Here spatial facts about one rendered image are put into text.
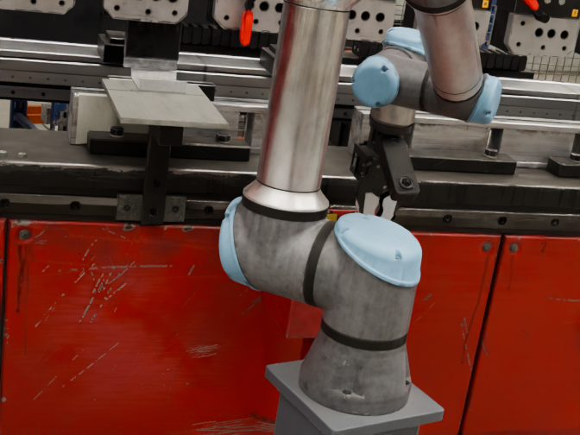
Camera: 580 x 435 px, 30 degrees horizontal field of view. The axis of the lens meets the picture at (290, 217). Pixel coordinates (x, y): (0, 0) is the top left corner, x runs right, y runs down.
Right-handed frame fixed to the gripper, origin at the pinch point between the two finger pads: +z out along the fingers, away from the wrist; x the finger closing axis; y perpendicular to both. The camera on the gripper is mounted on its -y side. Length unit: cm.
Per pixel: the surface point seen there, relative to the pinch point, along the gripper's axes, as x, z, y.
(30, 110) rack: 33, 73, 249
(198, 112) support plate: 30.0, -15.2, 14.4
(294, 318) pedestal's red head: 14.2, 13.2, -6.5
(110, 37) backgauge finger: 39, -15, 57
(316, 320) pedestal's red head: 10.2, 13.7, -6.5
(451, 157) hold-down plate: -26.1, -4.3, 25.4
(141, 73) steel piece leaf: 36, -14, 37
